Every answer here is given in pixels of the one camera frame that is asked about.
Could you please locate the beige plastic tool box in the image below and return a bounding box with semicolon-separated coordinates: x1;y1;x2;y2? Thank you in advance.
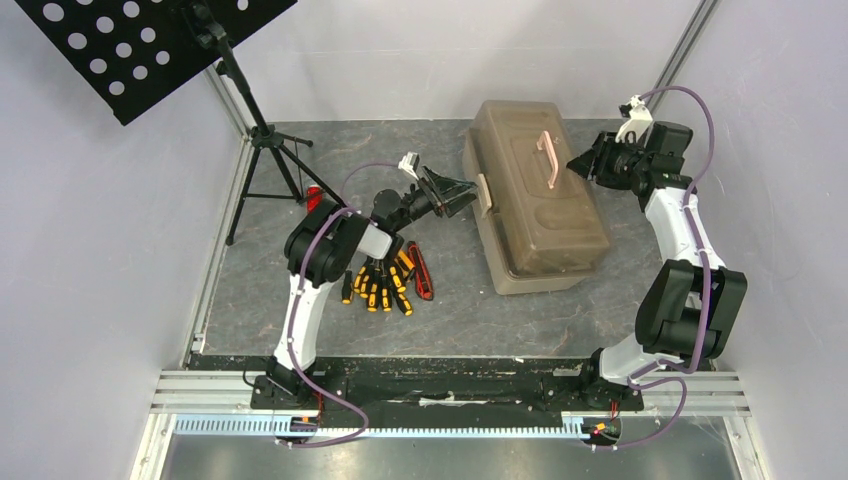
462;100;611;295

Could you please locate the screwdriver yellow black far left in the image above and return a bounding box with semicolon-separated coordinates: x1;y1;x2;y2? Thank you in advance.
341;270;355;304

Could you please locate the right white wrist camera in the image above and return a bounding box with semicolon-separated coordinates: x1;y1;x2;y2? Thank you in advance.
615;95;654;144

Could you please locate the aluminium frame rail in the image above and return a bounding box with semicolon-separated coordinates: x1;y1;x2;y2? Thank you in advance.
130;67;294;479

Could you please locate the red black utility knife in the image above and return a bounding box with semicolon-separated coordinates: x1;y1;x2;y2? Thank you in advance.
407;241;435;301

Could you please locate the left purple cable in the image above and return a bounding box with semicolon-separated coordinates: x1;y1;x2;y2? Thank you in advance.
274;162;405;450

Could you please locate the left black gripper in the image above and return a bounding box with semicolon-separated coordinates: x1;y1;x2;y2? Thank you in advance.
393;165;477;233

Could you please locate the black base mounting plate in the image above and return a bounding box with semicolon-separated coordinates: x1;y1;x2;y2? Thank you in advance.
250;356;644;429

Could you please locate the black perforated music stand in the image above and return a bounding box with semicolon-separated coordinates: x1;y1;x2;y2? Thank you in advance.
14;0;359;246

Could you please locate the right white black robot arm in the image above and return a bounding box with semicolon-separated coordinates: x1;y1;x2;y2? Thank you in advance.
567;122;748;408

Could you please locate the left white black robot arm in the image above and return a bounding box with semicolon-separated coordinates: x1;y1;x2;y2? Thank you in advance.
251;167;477;408

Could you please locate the red cylindrical object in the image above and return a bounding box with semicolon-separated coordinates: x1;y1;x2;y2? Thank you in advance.
305;185;324;213

